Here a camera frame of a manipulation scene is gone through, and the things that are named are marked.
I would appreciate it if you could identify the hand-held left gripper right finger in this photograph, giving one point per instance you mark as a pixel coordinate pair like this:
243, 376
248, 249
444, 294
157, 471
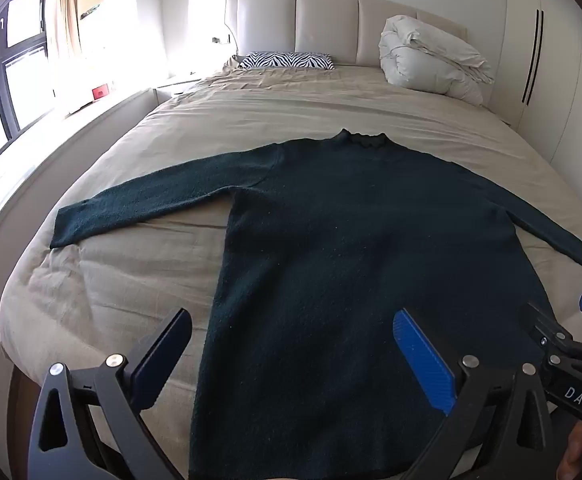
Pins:
421, 355

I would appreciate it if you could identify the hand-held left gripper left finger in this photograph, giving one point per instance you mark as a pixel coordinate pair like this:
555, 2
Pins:
163, 355

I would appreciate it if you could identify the dark teal knit sweater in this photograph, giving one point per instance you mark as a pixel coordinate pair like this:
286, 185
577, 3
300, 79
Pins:
346, 260

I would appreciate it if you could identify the person's right hand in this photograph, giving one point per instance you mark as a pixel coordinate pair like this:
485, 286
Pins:
573, 455

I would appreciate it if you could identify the white wardrobe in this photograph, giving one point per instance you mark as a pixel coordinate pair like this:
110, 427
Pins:
566, 85

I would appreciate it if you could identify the white window ledge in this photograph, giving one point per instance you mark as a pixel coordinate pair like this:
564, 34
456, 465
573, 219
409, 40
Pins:
71, 145

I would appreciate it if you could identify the bed with beige sheet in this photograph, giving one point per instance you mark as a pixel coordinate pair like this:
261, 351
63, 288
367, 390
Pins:
196, 125

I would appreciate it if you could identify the white nightstand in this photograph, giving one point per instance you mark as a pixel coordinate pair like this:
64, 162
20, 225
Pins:
176, 91

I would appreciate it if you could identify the small red clock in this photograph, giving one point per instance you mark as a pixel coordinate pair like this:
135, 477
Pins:
100, 91

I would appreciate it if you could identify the folded white duvet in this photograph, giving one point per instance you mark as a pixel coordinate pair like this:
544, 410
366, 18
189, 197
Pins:
431, 60

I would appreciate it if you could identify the zebra print pillow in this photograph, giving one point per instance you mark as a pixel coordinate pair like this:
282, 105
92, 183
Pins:
286, 60

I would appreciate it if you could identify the cream padded headboard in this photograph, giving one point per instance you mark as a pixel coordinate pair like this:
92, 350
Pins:
321, 25

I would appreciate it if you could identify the beige curtain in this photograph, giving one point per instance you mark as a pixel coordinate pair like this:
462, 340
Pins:
63, 20

